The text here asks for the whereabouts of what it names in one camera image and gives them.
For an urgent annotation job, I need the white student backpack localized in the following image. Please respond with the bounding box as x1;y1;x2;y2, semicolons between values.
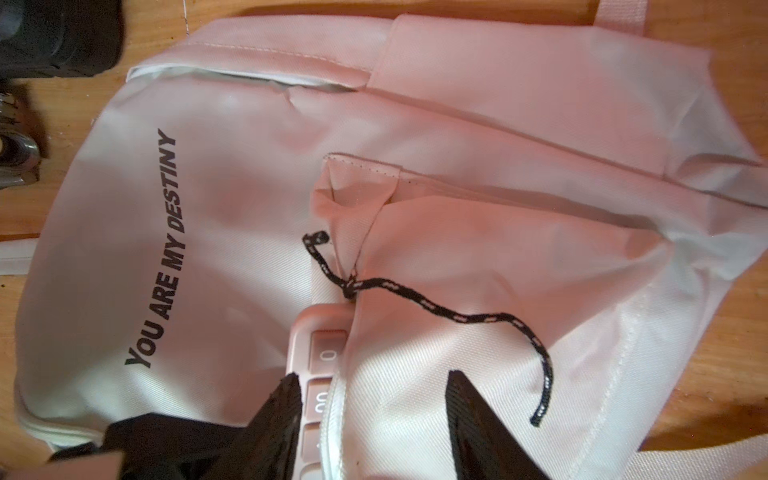
1;1;767;479

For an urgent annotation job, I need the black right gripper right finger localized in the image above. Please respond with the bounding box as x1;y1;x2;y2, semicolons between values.
445;370;548;480

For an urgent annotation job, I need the pink calculator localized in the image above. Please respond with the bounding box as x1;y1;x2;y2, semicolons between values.
286;304;355;479

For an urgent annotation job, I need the steel ball valve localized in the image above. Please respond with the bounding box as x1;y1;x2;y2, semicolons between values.
1;92;41;189

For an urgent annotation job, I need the black plastic tool case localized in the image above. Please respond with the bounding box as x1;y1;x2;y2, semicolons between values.
1;0;124;80

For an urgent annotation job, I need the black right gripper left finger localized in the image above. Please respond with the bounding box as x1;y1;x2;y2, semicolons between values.
203;373;303;480

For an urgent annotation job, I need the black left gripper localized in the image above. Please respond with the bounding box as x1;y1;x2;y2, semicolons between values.
49;413;242;479

